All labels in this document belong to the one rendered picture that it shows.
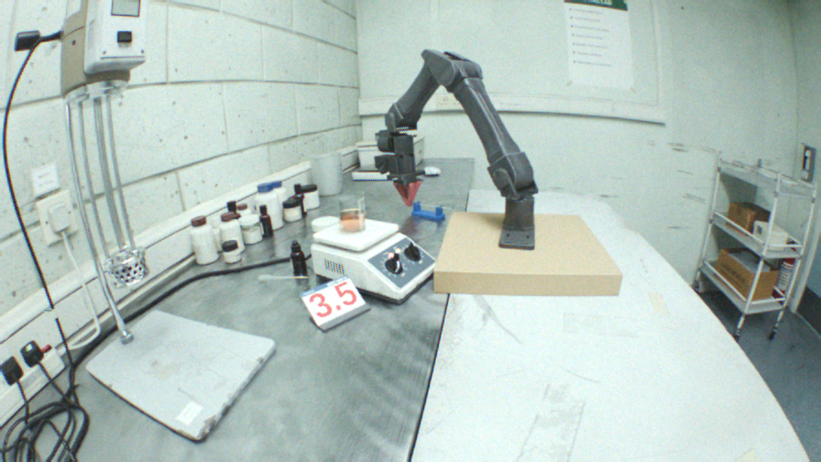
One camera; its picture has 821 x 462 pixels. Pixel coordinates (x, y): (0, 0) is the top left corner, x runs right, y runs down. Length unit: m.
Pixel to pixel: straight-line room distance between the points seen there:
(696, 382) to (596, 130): 1.83
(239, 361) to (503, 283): 0.42
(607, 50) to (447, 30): 0.96
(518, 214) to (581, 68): 1.55
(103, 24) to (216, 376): 0.44
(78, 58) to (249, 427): 0.46
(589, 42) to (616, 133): 0.56
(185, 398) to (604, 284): 0.64
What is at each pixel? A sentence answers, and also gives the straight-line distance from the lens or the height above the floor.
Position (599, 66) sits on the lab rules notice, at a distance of 2.19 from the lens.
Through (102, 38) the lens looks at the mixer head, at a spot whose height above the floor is 1.33.
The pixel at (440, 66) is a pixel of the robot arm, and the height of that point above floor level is 1.29.
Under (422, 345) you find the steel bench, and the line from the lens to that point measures 0.48.
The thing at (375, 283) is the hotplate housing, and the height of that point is 0.93.
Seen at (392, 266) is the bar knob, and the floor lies 0.95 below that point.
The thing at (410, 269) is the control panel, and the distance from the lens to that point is 0.59.
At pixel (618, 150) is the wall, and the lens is 2.23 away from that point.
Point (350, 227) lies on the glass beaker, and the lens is 0.62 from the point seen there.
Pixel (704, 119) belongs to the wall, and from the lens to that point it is 2.55.
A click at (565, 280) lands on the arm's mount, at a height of 0.93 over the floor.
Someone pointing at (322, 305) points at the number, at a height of 0.92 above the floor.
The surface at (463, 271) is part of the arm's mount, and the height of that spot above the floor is 0.94.
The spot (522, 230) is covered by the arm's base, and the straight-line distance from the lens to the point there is 0.72.
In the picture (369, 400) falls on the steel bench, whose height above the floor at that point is 0.90.
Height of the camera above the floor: 1.20
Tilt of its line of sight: 20 degrees down
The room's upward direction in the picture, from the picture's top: 3 degrees counter-clockwise
